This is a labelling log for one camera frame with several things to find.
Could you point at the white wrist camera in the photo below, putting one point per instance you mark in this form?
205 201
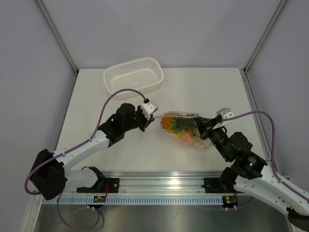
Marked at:
149 108
224 113

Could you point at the fake orange pineapple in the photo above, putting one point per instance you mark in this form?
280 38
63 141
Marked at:
169 123

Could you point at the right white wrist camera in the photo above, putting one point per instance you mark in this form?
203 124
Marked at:
224 113

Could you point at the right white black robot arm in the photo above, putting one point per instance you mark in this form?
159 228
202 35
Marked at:
251 174

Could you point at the clear zip top bag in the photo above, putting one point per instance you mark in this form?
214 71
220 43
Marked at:
187 132

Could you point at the right aluminium frame post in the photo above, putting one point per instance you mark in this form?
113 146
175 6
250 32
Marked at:
265 35

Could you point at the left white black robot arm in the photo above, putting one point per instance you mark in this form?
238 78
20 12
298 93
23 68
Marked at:
51 172

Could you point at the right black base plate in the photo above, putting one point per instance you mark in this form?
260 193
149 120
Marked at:
214 185

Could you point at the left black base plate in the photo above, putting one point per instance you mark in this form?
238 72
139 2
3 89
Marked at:
109 185

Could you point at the white slotted cable duct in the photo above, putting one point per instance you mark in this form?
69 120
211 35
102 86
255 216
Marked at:
136 200

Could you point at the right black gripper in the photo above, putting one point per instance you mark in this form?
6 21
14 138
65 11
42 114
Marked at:
205 125

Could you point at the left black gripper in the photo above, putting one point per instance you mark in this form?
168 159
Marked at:
146 121

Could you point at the aluminium mounting rail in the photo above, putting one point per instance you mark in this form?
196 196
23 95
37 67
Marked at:
162 183

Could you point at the left aluminium frame post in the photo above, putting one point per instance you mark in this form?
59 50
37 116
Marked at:
56 35

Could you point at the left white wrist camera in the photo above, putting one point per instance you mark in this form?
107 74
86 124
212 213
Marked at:
149 108

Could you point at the white perforated plastic basket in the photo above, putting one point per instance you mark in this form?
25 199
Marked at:
144 75

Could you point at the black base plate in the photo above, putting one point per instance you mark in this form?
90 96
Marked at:
214 185
109 185

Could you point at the aluminium frame post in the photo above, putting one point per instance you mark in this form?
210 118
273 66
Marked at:
265 35
56 35

